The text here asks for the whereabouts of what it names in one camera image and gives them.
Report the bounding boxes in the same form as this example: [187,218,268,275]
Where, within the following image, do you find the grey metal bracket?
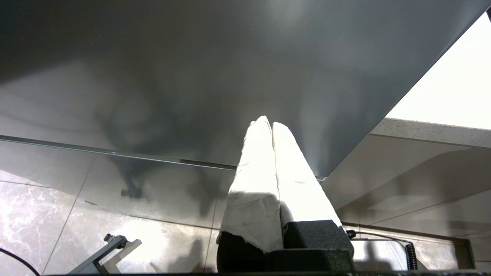
[79,233,142,275]

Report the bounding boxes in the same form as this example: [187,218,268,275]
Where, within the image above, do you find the thin black cable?
[0,247,41,276]

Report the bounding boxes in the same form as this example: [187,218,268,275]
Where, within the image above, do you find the counter base cabinet front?
[322,134,491,269]

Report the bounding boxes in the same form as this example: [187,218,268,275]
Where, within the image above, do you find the black coiled cable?
[345,229,419,271]

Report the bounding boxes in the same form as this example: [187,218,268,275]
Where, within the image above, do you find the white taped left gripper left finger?
[216,115,284,273]

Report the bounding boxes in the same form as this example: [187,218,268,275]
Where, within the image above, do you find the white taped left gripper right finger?
[272,122,355,251]

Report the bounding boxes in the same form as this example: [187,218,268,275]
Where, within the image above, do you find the grey tall cabinet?
[0,0,491,230]

